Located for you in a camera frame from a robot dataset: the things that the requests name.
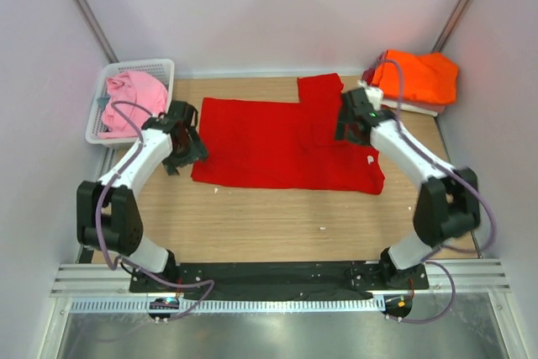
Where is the red t shirt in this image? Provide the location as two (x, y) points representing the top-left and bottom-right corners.
(361, 67), (376, 86)
(192, 73), (385, 195)

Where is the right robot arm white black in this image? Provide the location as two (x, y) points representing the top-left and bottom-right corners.
(335, 87), (481, 288)

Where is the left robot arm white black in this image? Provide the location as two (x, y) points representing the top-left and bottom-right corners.
(76, 101), (208, 292)

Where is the red folded t shirt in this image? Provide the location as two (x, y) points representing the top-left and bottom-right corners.
(361, 67), (376, 86)

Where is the white plastic basket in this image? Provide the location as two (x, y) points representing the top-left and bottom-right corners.
(86, 59), (175, 148)

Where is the white folded t shirt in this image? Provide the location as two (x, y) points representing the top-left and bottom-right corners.
(382, 98), (440, 117)

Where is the orange folded t shirt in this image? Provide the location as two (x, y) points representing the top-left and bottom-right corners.
(369, 50), (459, 105)

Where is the pink folded t shirt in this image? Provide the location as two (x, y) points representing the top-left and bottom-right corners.
(434, 104), (446, 114)

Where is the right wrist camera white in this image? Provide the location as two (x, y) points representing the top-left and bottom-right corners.
(357, 80), (383, 111)

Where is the white slotted cable duct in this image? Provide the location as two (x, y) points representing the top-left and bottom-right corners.
(70, 296), (385, 315)

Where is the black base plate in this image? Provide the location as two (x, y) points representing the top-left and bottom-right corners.
(128, 260), (430, 302)

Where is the aluminium rail frame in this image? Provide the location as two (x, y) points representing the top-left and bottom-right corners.
(50, 259), (510, 298)

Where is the left corner aluminium post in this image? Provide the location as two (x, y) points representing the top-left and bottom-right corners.
(72, 0), (119, 63)

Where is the corner aluminium post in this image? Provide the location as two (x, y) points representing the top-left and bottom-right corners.
(429, 0), (500, 54)
(72, 0), (119, 63)

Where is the right corner aluminium post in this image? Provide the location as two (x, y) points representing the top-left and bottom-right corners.
(429, 0), (500, 54)

